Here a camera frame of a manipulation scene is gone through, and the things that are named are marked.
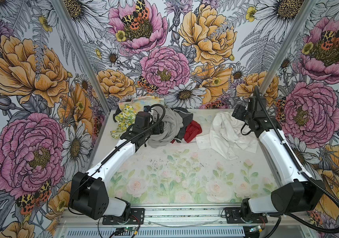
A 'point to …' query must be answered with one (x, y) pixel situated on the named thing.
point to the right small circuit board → (253, 229)
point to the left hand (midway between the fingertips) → (157, 127)
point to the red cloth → (192, 130)
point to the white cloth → (227, 135)
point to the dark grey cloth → (187, 117)
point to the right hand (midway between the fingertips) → (241, 114)
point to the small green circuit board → (129, 228)
